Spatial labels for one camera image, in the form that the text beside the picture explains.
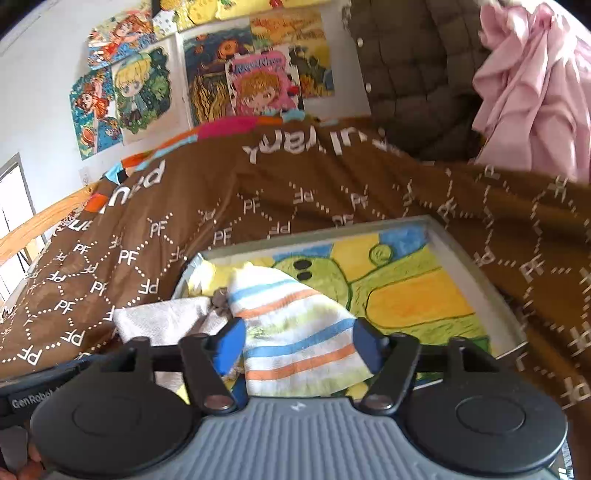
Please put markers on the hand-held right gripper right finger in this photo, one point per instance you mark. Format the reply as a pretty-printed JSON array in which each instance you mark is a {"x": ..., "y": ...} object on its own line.
[{"x": 367, "y": 344}]

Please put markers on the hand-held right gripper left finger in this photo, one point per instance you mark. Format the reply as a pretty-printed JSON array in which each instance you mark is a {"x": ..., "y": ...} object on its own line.
[{"x": 233, "y": 344}]

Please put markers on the grey tray with painted base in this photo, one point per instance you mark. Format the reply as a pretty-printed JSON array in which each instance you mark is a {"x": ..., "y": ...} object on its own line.
[{"x": 406, "y": 300}]

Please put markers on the striped towel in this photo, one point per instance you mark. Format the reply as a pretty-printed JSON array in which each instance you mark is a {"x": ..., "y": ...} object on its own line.
[{"x": 295, "y": 323}]

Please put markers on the person's left hand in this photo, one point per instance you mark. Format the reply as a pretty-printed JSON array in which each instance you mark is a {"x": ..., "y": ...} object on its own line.
[{"x": 27, "y": 470}]

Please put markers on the small dark grey object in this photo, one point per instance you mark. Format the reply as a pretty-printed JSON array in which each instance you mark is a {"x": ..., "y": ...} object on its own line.
[{"x": 219, "y": 302}]

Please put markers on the beige woven cloth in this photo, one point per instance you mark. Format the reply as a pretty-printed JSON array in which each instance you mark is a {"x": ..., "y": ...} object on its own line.
[{"x": 161, "y": 318}]

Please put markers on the brown printed blanket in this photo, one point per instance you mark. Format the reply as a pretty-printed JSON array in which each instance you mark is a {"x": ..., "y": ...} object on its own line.
[{"x": 277, "y": 184}]

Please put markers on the window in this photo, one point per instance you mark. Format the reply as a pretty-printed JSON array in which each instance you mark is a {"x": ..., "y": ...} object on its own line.
[{"x": 16, "y": 207}]

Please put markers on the pink figure picture book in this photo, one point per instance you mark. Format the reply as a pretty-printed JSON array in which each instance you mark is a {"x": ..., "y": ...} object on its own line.
[{"x": 258, "y": 87}]

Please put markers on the orange and blue poster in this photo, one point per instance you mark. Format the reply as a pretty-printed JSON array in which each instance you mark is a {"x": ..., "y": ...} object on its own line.
[{"x": 92, "y": 115}]

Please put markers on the blond figure green poster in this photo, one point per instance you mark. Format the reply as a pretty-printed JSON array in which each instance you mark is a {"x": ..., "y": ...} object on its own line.
[{"x": 138, "y": 92}]

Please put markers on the brown quilted jacket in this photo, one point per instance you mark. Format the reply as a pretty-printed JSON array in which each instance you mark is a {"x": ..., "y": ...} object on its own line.
[{"x": 406, "y": 69}]

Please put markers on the pink cloth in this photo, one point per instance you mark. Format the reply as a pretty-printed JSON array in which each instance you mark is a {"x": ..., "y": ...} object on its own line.
[{"x": 531, "y": 92}]

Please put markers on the orange yellow field poster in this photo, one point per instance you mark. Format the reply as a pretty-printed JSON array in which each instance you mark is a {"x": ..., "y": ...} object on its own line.
[{"x": 286, "y": 30}]

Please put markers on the orange-haired figure poster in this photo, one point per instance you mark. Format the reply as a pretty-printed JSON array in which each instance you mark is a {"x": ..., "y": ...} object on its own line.
[{"x": 120, "y": 37}]

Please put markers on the yellow painted poster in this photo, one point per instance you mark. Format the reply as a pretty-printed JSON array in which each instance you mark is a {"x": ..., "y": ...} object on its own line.
[
  {"x": 277, "y": 7},
  {"x": 184, "y": 16}
]

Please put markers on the wall socket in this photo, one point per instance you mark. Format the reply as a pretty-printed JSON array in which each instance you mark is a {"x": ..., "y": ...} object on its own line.
[{"x": 85, "y": 176}]

